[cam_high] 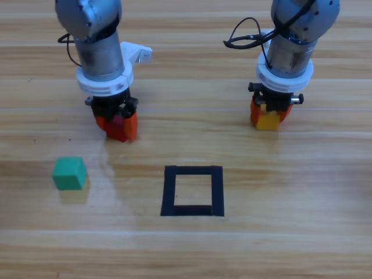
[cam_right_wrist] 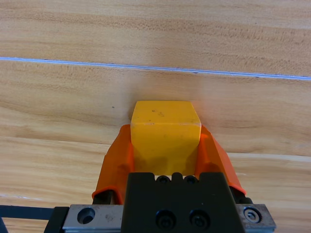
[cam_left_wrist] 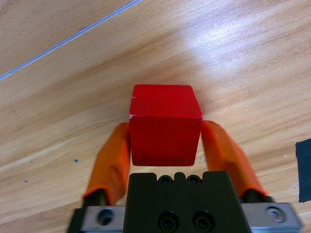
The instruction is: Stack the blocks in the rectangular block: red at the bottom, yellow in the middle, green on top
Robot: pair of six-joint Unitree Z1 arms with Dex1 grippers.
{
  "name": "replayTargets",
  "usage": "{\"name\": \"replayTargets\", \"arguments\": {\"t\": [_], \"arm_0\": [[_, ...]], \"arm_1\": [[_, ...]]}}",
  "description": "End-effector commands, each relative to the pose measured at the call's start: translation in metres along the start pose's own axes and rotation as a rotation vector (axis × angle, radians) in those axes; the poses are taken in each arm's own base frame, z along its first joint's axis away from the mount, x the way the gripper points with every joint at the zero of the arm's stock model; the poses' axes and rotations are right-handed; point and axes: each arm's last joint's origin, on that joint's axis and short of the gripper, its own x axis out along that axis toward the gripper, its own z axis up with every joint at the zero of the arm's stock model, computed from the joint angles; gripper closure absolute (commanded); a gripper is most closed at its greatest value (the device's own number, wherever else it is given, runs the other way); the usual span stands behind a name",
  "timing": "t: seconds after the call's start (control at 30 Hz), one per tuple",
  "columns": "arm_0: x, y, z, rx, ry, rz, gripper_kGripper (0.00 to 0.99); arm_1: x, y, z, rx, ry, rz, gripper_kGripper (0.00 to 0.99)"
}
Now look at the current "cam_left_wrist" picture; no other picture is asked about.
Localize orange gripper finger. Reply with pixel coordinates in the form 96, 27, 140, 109
82, 122, 132, 209
201, 120, 275, 204

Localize red wooden block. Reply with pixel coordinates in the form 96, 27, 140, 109
128, 84, 203, 167

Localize black tape square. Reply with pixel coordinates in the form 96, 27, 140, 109
295, 138, 311, 203

